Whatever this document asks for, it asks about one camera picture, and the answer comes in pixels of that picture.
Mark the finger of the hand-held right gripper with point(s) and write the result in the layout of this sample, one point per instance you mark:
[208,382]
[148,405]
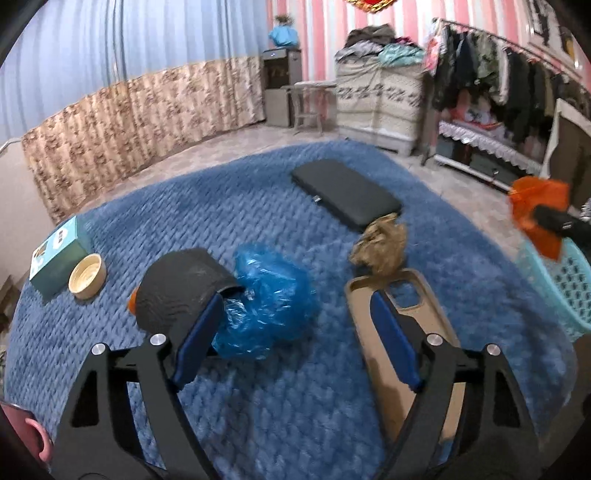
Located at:
[558,221]

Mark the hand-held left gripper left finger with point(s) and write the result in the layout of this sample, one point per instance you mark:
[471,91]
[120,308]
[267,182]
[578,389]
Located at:
[196,341]

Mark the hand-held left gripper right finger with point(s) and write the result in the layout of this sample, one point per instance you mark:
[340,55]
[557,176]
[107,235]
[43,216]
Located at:
[395,337]

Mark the light blue plastic basket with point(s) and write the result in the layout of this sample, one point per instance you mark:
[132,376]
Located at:
[563,290]

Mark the blue plastic bag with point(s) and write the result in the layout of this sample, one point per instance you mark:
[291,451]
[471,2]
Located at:
[272,295]

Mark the beige phone case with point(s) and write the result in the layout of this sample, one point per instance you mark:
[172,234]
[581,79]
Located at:
[364,318]

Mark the black mesh roll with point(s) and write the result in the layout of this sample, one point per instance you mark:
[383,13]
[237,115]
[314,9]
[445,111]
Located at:
[180,286]

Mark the white framed brown board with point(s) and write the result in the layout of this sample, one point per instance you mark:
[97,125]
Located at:
[572,143]

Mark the brown crumpled paper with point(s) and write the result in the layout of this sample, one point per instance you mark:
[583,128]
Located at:
[381,247]

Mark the low cabinet with lace cloth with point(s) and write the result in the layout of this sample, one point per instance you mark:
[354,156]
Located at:
[485,147]

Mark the blue knitted blanket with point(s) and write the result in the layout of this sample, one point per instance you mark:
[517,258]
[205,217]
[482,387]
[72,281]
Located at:
[286,406]

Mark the cream round bowl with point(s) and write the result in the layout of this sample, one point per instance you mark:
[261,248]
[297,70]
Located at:
[87,277]

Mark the black flat case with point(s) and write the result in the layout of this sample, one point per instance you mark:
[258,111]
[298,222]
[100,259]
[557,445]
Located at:
[346,194]

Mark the row of hanging clothes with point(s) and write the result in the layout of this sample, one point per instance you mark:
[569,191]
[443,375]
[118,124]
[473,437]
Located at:
[498,78]

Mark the teal tissue box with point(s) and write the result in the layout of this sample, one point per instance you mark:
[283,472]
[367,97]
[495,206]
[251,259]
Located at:
[55,258]

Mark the pink cup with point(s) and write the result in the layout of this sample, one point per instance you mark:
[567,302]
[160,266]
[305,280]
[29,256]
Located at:
[40,438]

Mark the metal clothes rack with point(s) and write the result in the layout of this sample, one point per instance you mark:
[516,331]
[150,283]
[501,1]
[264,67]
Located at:
[489,38]

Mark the cabinet with patterned cover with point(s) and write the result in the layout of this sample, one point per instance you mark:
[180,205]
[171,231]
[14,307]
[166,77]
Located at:
[378,106]

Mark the pink white hanging bag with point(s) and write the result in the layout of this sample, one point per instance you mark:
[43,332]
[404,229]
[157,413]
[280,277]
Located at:
[434,46]

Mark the white cabinet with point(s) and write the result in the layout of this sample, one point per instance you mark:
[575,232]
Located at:
[18,207]

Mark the pile of clothes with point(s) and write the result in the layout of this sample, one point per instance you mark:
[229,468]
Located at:
[374,44]

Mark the blue floral curtain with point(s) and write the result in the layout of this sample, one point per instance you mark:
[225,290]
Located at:
[129,92]

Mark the small grey table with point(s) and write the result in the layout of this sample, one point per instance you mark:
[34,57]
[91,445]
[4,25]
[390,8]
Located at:
[314,85]

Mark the grey water dispenser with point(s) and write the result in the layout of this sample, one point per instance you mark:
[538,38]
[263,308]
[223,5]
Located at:
[279,87]

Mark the blue cloth cover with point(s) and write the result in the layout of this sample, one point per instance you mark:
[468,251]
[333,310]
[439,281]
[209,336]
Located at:
[284,37]

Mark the small potted plant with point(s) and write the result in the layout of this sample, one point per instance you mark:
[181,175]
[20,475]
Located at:
[284,20]

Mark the wall poster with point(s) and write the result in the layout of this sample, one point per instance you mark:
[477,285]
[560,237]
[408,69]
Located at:
[554,27]

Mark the red heart wall decoration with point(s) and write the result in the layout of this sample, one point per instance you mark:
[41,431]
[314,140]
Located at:
[369,4]

